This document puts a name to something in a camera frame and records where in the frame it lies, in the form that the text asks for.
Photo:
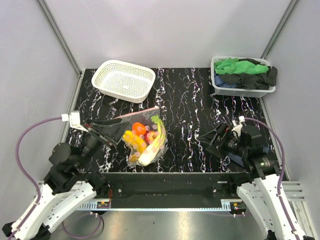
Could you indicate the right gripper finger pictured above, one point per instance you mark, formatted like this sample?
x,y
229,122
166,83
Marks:
x,y
214,150
210,138

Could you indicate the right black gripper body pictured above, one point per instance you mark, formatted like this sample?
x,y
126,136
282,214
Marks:
x,y
229,143

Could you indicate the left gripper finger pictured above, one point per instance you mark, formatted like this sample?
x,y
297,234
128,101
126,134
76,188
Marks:
x,y
102,124
115,132

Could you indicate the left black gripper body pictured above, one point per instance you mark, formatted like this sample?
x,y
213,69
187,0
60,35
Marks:
x,y
94,139

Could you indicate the fake yellow banana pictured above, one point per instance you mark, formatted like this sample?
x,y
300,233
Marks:
x,y
136,144

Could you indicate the fake orange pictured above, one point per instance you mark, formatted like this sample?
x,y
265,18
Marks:
x,y
139,129

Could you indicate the clear zip top bag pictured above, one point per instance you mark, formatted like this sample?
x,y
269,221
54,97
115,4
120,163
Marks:
x,y
144,117

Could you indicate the fake red apple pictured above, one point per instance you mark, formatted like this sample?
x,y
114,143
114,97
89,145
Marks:
x,y
150,136

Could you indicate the fake green celery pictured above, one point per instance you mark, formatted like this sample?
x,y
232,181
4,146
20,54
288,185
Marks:
x,y
149,155

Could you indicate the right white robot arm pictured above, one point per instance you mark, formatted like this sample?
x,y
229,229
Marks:
x,y
260,188

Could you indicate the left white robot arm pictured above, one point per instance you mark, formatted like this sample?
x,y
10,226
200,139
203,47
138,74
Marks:
x,y
64,189

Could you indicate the dark blue cloth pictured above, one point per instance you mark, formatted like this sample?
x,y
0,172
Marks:
x,y
236,159

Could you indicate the white empty plastic basket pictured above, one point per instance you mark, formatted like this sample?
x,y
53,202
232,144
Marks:
x,y
124,81

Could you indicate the blue checkered cloth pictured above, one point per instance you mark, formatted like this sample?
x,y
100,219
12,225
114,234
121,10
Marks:
x,y
220,83

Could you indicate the white basket with cloths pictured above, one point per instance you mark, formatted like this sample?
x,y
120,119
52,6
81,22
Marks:
x,y
235,91

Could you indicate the black cloth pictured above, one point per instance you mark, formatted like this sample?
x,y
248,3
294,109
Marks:
x,y
262,81

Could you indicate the green cloth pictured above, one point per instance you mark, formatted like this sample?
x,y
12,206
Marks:
x,y
239,66

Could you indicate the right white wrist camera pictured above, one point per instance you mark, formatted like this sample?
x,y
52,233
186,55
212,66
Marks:
x,y
238,123

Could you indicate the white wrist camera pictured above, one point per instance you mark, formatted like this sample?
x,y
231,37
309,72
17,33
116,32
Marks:
x,y
74,119
238,123

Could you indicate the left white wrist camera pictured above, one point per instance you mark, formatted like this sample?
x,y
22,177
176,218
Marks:
x,y
74,119

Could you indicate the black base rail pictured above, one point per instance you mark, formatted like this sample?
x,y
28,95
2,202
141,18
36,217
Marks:
x,y
172,191

